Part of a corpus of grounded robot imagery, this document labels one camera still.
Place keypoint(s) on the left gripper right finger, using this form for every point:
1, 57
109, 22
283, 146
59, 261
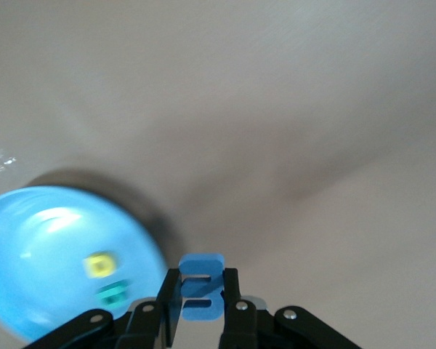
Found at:
247, 327

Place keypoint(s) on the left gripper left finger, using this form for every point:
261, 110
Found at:
145, 327

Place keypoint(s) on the teal foam letter q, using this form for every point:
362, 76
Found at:
112, 292

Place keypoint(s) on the yellow foam letter d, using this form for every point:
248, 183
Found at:
94, 267

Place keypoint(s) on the blue foam letter E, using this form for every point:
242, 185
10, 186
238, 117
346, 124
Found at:
200, 263

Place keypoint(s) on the blue plate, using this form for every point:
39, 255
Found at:
40, 261

